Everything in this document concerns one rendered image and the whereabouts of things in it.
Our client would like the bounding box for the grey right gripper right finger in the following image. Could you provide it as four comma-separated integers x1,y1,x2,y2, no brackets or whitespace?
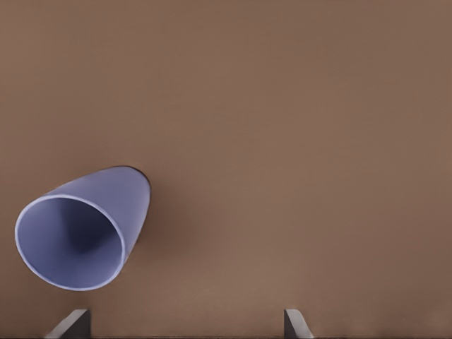
284,309,315,338

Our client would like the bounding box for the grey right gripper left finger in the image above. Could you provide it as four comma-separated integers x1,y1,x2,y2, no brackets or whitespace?
47,309,91,339

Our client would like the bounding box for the blue-purple cup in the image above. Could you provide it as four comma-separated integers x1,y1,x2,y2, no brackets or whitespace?
14,165,152,292

